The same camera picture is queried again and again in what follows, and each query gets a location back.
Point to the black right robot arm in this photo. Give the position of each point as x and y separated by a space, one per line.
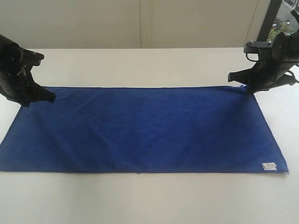
285 48

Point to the green tree outside window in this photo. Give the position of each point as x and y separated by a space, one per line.
279 27

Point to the black window frame post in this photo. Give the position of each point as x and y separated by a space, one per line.
270 16

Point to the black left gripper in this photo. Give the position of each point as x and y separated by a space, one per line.
19 87

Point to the blue microfibre towel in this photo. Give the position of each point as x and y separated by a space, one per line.
218 129

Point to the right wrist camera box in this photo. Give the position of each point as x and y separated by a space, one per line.
258 48

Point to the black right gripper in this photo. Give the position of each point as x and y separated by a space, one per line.
268 77

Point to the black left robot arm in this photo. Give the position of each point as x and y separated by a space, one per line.
11 55

